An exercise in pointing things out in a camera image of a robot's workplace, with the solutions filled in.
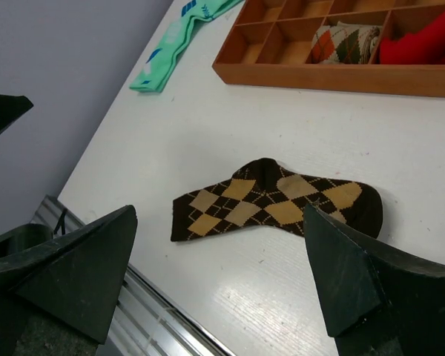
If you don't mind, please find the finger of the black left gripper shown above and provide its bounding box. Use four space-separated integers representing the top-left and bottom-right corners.
0 94 33 135

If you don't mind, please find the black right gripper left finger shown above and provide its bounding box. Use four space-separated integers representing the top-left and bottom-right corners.
0 205 137 355

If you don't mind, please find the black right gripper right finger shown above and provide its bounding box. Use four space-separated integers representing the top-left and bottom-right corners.
304 205 445 355

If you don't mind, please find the brown argyle sock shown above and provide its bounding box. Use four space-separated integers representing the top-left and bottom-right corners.
171 158 383 243

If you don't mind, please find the mint green patterned sock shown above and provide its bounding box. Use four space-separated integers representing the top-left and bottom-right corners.
130 0 240 93

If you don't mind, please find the wooden compartment tray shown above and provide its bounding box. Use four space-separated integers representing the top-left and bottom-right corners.
213 1 445 97

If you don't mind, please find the rolled orange green argyle sock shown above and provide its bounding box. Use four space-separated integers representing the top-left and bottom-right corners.
310 22 381 65

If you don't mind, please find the rolled red sock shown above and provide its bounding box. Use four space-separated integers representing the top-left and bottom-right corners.
380 11 445 65

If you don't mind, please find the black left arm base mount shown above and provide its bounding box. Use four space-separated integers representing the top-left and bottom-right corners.
0 223 53 258

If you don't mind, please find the aluminium table edge rail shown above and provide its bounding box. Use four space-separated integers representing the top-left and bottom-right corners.
33 194 234 356

